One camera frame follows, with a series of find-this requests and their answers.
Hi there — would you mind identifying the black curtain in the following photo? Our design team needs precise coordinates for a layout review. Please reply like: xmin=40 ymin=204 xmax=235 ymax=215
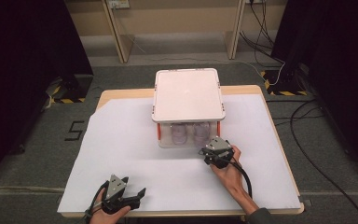
xmin=0 ymin=0 xmax=95 ymax=189
xmin=270 ymin=0 xmax=358 ymax=175

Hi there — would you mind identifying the pink jelly sandal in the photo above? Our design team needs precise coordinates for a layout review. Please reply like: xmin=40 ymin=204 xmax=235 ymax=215
xmin=192 ymin=121 xmax=213 ymax=147
xmin=171 ymin=123 xmax=189 ymax=146

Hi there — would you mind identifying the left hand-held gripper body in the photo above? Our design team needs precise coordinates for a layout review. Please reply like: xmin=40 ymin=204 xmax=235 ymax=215
xmin=101 ymin=174 xmax=143 ymax=215

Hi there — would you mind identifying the beige wooden desk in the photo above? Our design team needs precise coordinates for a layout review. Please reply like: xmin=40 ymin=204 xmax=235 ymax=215
xmin=64 ymin=0 xmax=289 ymax=64

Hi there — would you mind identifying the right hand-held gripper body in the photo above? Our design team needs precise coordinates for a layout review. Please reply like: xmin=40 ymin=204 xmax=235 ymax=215
xmin=202 ymin=135 xmax=235 ymax=170

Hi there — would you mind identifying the person's left hand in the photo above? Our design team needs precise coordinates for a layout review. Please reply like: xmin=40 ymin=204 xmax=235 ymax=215
xmin=89 ymin=188 xmax=131 ymax=224

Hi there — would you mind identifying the long black floor cable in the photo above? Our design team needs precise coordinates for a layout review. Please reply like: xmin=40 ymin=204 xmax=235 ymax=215
xmin=289 ymin=98 xmax=358 ymax=224

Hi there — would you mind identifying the white table cloth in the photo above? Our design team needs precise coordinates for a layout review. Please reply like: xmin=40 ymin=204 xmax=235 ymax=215
xmin=57 ymin=93 xmax=302 ymax=214

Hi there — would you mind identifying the person's right hand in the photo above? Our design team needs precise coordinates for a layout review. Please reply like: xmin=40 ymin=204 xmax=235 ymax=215
xmin=210 ymin=145 xmax=246 ymax=194

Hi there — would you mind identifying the white plastic shoe box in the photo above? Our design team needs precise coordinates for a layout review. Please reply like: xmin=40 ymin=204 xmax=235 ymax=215
xmin=151 ymin=67 xmax=227 ymax=149

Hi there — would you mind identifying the left hand-held gripper cable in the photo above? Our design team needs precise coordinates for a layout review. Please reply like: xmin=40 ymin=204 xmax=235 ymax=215
xmin=84 ymin=181 xmax=109 ymax=224

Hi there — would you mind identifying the bundle of black cables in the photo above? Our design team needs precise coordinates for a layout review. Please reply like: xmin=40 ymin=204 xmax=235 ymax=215
xmin=238 ymin=0 xmax=286 ymax=68

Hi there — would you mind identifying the hazard striped stand base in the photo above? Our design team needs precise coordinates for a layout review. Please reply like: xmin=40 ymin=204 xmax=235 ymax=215
xmin=44 ymin=74 xmax=94 ymax=105
xmin=260 ymin=69 xmax=309 ymax=97

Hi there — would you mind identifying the right hand-held gripper cable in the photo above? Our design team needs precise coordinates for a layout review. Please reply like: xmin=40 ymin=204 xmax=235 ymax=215
xmin=227 ymin=159 xmax=254 ymax=200

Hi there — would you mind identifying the white power outlet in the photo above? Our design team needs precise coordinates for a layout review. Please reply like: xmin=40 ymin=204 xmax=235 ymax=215
xmin=107 ymin=0 xmax=131 ymax=10

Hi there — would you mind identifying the hand-held gripper cable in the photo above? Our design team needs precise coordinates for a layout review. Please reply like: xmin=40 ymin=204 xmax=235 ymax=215
xmin=227 ymin=159 xmax=254 ymax=200
xmin=84 ymin=181 xmax=109 ymax=224

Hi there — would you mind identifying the white floor cable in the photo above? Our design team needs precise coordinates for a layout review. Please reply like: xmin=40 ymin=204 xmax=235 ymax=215
xmin=113 ymin=7 xmax=287 ymax=87

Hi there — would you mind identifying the wooden table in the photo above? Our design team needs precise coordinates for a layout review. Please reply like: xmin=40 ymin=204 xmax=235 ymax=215
xmin=57 ymin=84 xmax=306 ymax=218

